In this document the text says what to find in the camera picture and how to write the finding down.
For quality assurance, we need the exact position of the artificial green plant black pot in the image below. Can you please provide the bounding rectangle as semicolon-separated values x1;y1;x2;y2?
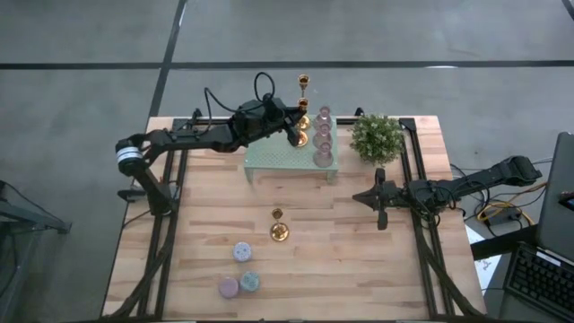
348;113;405;168

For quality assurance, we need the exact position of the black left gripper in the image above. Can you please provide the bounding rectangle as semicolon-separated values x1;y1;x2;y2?
262;96;309;148

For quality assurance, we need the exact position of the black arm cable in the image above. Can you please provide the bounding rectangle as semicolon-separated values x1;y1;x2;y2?
204;71;277;135

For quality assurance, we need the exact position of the black aluminium rig frame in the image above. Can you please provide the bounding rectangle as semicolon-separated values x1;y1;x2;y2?
100;115;488;322

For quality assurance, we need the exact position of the black power adapter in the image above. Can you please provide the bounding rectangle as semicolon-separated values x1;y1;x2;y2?
486;210;524;227

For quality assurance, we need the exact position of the large grey computer screen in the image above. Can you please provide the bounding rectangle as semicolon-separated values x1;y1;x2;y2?
535;131;574;264

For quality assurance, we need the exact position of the teal floral candle tin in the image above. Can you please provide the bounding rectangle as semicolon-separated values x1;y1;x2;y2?
239;270;262;293

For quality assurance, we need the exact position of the yellow cable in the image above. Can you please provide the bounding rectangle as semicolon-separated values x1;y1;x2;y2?
475;181;549;226

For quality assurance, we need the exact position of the dark grey metal stand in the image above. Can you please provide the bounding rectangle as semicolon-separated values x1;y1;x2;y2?
0;179;73;323

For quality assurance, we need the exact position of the black keyboard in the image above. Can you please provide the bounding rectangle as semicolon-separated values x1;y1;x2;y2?
502;241;574;322

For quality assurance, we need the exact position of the short gold candlestick holder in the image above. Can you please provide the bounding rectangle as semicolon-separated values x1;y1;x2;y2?
293;97;310;148

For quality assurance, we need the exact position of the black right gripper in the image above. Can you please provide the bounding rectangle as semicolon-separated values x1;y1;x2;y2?
352;168;409;231

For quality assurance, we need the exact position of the pink lid candle tin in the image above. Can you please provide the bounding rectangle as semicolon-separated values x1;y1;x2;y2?
218;276;240;300

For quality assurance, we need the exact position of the green perforated metal shelf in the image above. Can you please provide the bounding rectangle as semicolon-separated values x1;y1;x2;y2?
243;114;341;185

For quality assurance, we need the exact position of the tall gold candlestick holder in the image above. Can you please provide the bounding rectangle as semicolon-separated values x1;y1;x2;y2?
269;207;291;243

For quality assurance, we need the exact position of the white paper sheet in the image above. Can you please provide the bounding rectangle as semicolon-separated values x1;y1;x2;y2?
465;223;503;295

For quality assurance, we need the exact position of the medium gold candlestick holder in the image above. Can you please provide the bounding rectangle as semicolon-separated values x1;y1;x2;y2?
296;74;311;132

